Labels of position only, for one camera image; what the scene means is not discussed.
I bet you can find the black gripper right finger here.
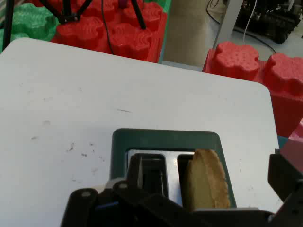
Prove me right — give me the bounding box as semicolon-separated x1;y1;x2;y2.
267;153;303;227

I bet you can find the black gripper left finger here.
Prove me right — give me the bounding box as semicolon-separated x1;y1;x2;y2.
60;153;195;227

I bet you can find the pink foam block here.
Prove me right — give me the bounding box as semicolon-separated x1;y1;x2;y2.
279;118;303;175

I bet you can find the teal toaster with silver top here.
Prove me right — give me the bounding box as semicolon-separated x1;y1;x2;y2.
109;128;237;210

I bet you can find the brown toast slice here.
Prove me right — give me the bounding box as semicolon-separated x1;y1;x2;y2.
184;148;231;211

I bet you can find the large red foam block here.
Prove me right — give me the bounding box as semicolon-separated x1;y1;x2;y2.
28;0;168;64

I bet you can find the black equipment case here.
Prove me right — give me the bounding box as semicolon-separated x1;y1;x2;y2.
233;0;302;44

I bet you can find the grey metal table leg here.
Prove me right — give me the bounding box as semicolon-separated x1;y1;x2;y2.
212;0;247;49

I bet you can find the green foam block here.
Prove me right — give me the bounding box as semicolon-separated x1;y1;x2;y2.
0;3;59;53

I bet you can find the black pole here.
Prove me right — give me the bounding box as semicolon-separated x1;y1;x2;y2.
1;0;15;51

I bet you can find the black floor cable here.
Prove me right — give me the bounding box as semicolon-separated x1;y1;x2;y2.
206;0;277;54

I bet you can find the white cable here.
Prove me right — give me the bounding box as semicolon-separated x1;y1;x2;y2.
243;0;258;43

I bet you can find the thin black cable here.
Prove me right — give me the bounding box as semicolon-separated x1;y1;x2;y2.
101;0;114;54

